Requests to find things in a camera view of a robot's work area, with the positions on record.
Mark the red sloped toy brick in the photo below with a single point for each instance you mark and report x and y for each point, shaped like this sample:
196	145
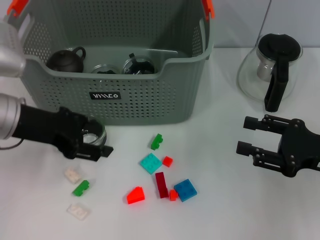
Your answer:
135	196

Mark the grey perforated storage basket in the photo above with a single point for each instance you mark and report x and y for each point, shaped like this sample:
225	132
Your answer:
137	107

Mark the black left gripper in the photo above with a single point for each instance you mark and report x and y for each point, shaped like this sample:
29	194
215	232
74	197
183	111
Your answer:
50	127

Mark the dark clay teapot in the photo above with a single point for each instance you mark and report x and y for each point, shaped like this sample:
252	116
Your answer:
65	61

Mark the small red toy brick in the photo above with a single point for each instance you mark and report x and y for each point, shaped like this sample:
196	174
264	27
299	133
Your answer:
173	195
167	161

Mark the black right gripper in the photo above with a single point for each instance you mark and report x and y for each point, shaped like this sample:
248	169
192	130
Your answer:
300	150

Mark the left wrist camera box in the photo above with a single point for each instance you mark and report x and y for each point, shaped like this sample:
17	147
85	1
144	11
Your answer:
10	55

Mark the blue square toy brick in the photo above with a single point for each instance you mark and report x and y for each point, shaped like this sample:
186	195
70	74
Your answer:
185	190

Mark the dark red long brick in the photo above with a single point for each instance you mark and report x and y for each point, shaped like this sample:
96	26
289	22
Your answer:
161	185

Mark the green toy brick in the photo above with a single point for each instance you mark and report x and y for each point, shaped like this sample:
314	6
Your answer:
80	188
157	142

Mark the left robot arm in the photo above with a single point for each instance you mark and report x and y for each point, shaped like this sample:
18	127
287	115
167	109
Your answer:
8	116

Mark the white toy brick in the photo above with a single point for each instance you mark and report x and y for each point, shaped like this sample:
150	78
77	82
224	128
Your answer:
72	175

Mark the white flat toy plate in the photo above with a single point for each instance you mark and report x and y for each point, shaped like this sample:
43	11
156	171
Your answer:
78	212

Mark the teal square toy brick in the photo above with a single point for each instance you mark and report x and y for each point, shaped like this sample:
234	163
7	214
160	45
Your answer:
150	163

